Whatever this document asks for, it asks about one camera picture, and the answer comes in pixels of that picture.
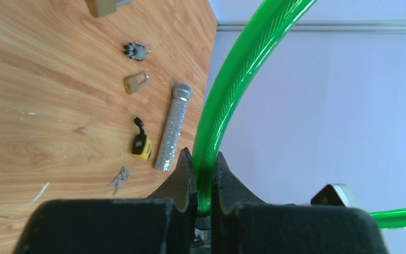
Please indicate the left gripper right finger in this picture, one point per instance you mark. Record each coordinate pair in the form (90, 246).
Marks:
(243, 223)

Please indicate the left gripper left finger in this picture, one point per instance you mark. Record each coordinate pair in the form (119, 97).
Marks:
(163, 222)

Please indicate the keys of yellow padlock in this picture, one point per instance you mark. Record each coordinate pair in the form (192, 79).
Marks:
(120, 179)

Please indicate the yellow black padlock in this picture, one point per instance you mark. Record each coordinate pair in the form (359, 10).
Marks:
(142, 145)

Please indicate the small brass padlock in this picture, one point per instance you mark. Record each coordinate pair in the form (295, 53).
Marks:
(133, 83)

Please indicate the green cable lock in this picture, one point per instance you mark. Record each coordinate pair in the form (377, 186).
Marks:
(331, 109)

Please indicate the large brass padlock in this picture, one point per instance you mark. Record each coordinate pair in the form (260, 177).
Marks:
(100, 8)

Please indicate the glittery silver microphone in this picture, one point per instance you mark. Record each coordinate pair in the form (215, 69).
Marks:
(181, 95)

